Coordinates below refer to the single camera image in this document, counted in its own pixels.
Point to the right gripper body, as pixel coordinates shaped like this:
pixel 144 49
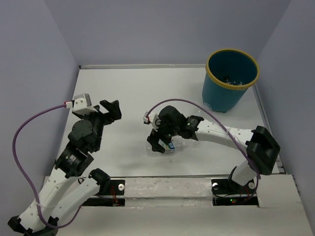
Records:
pixel 166 132

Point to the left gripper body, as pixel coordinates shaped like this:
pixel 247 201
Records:
pixel 100 119

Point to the green label plastic bottle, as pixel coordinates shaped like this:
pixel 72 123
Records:
pixel 172 148

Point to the clear plastic jar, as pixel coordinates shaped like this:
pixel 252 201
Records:
pixel 238 83

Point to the black label small bottle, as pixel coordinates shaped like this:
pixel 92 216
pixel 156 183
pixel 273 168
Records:
pixel 226 79

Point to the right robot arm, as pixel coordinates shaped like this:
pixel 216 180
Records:
pixel 257 145

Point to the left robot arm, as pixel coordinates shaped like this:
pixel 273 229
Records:
pixel 51 206

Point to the blue bin yellow rim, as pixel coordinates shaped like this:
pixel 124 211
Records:
pixel 235 64

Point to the clear slim plastic bottle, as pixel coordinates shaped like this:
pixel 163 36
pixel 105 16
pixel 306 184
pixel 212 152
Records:
pixel 204 111

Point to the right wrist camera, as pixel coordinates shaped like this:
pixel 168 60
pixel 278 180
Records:
pixel 152 119

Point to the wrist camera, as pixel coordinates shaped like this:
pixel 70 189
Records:
pixel 81 104
pixel 152 119

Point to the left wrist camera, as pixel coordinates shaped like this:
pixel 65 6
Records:
pixel 81 104

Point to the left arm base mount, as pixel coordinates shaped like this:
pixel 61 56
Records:
pixel 110 190

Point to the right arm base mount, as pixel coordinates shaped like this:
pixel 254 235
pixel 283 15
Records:
pixel 225 192

